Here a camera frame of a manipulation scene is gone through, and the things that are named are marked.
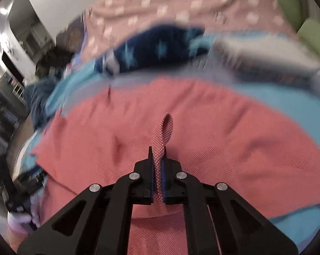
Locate black clothes pile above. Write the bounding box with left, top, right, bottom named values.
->
left=35, top=47, right=75, bottom=80

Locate navy star fleece blanket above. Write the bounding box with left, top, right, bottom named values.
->
left=94, top=24, right=209, bottom=77

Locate left hand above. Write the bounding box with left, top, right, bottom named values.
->
left=7, top=209, right=41, bottom=234

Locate blue patterned bed cover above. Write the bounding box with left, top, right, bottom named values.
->
left=22, top=36, right=320, bottom=254

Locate green cushion near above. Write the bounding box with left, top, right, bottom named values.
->
left=297, top=18, right=320, bottom=58

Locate folded grey floral clothes stack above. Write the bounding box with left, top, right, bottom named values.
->
left=212, top=36, right=320, bottom=97

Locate dark teal blanket pile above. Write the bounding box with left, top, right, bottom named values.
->
left=23, top=76, right=59, bottom=131

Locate green cushion far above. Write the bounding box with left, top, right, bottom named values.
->
left=277, top=0, right=303, bottom=31

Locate green cushion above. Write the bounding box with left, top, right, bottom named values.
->
left=277, top=0, right=303, bottom=31
left=297, top=18, right=320, bottom=58

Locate pink polka dot pillowcase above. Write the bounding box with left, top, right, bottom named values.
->
left=82, top=0, right=296, bottom=62

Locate pink knit sweater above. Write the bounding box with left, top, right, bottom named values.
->
left=32, top=78, right=320, bottom=254

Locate dark floral pillow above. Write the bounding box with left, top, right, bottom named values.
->
left=56, top=16, right=86, bottom=53

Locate white rack shelf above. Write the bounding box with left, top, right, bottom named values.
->
left=11, top=80, right=25, bottom=103

